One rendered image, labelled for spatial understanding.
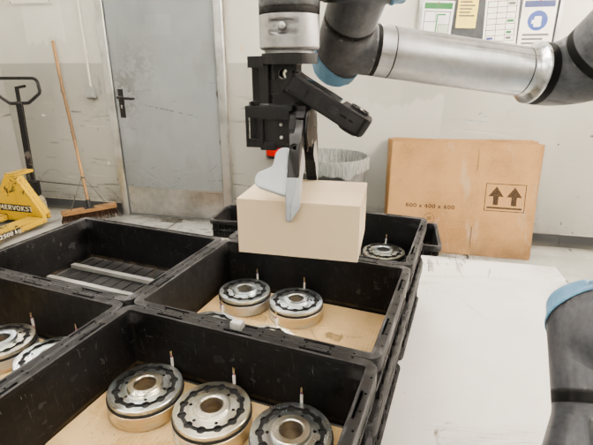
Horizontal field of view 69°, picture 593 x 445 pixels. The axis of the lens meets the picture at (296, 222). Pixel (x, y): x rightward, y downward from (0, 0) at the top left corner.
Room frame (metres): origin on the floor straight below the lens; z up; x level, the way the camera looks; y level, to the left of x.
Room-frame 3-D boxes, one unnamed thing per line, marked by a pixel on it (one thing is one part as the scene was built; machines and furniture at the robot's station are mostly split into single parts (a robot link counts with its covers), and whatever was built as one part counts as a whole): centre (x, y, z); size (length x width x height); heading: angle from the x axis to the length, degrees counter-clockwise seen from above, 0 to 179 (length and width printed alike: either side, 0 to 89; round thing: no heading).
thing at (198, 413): (0.45, 0.11, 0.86); 0.05 x 0.05 x 0.01
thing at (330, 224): (0.58, -0.01, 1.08); 0.16 x 0.12 x 0.07; 77
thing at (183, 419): (0.45, 0.11, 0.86); 0.10 x 0.10 x 0.01
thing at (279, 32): (0.58, 0.01, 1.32); 0.08 x 0.08 x 0.05
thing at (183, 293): (0.67, 0.02, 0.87); 0.40 x 0.30 x 0.11; 68
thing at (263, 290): (0.77, 0.10, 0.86); 0.10 x 0.10 x 0.01
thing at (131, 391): (0.49, 0.21, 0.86); 0.05 x 0.05 x 0.01
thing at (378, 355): (0.67, 0.02, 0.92); 0.40 x 0.30 x 0.02; 68
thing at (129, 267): (0.82, 0.40, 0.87); 0.40 x 0.30 x 0.11; 68
